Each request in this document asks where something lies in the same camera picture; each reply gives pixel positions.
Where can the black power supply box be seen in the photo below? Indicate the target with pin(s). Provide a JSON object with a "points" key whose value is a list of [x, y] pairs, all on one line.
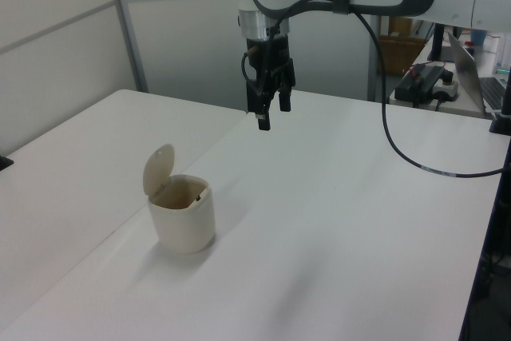
{"points": [[419, 79]]}

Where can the brown cardboard box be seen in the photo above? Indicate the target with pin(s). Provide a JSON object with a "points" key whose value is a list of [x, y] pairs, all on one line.
{"points": [[399, 53]]}

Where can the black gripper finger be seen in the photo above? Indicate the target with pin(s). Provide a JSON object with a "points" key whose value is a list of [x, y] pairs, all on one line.
{"points": [[285, 89], [261, 97]]}

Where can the white emergency stop button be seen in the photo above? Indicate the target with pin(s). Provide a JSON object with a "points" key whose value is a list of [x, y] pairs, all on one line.
{"points": [[446, 87]]}

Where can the black monitor stand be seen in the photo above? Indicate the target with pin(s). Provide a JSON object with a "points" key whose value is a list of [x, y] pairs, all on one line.
{"points": [[438, 43]]}

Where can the silver laptop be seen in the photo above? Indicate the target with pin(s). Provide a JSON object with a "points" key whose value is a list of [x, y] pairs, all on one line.
{"points": [[467, 73]]}

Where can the small white trash can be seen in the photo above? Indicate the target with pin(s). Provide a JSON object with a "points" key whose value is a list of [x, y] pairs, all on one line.
{"points": [[185, 221]]}

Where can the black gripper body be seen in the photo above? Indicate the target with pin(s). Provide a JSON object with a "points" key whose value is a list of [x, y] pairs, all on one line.
{"points": [[275, 51]]}

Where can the grey partition post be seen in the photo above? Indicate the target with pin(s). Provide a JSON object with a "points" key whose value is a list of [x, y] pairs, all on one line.
{"points": [[127, 29]]}

